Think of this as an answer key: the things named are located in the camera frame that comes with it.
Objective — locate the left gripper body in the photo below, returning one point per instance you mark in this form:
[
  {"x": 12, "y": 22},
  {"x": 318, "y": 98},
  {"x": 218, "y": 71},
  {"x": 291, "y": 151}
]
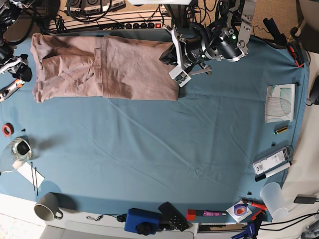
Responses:
[{"x": 191, "y": 54}]

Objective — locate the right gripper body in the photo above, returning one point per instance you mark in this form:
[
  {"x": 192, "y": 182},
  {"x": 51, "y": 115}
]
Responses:
[{"x": 16, "y": 65}]

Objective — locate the mauve T-shirt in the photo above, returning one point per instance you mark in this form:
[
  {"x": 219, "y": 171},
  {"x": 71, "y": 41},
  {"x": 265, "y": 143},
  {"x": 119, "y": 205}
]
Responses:
[{"x": 108, "y": 66}]

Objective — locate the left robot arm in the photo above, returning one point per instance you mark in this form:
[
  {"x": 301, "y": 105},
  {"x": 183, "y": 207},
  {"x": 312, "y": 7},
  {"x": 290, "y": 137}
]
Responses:
[{"x": 224, "y": 39}]

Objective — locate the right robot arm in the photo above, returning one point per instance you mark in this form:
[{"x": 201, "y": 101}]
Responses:
[{"x": 10, "y": 11}]

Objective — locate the orange utility knife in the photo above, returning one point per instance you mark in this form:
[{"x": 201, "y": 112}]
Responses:
[{"x": 7, "y": 91}]

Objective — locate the white power strip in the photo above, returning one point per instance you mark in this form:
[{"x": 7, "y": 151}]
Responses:
[{"x": 130, "y": 18}]

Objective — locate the red tape roll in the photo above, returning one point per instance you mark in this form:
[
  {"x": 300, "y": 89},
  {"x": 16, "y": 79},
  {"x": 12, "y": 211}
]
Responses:
[{"x": 7, "y": 129}]

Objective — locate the blue table cloth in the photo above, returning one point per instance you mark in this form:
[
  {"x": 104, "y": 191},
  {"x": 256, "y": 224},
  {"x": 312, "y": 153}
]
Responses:
[{"x": 105, "y": 156}]

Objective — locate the grey start foot pedal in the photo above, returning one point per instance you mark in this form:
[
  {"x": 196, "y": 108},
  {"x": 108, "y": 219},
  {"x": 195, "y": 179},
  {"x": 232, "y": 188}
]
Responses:
[{"x": 92, "y": 6}]

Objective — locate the white paper card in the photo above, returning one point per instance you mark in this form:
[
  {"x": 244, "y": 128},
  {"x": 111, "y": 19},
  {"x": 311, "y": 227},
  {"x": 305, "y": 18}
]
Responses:
[{"x": 32, "y": 175}]

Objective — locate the yellow battery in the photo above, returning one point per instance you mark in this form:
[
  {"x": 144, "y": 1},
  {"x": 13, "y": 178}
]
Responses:
[{"x": 281, "y": 130}]

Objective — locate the black computer mouse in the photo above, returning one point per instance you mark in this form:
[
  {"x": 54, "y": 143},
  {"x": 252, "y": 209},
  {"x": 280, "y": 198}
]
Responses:
[{"x": 314, "y": 93}]

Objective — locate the clear plastic case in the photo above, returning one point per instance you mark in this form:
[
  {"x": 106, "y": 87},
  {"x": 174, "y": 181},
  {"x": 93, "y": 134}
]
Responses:
[{"x": 274, "y": 159}]

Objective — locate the white black marker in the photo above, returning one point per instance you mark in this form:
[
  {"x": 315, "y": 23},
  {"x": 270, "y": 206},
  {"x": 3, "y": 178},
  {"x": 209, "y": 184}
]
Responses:
[{"x": 273, "y": 172}]

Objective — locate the grey mug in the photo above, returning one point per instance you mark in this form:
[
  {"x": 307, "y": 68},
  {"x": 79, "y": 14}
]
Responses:
[{"x": 47, "y": 208}]

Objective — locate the red purple glue tube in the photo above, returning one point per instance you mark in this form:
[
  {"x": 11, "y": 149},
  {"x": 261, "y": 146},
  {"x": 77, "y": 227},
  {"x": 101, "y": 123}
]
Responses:
[{"x": 192, "y": 214}]

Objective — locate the translucent plastic cup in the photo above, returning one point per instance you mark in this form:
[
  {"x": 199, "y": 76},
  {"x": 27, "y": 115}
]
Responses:
[{"x": 273, "y": 198}]

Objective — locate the disc in paper sleeve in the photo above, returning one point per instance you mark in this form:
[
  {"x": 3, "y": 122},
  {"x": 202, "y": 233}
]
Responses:
[{"x": 239, "y": 211}]

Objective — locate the black remote control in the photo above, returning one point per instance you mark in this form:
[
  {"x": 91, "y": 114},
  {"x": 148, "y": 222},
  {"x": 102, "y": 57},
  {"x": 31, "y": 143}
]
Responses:
[{"x": 172, "y": 215}]

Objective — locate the red black pliers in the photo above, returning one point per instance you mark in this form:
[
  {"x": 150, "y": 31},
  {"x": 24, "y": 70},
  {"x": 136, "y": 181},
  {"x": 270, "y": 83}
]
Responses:
[{"x": 255, "y": 204}]

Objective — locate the blue box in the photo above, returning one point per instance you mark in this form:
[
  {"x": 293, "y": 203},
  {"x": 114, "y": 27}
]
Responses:
[{"x": 142, "y": 222}]

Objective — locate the blue clamp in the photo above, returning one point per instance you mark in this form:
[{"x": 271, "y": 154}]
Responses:
[{"x": 251, "y": 230}]

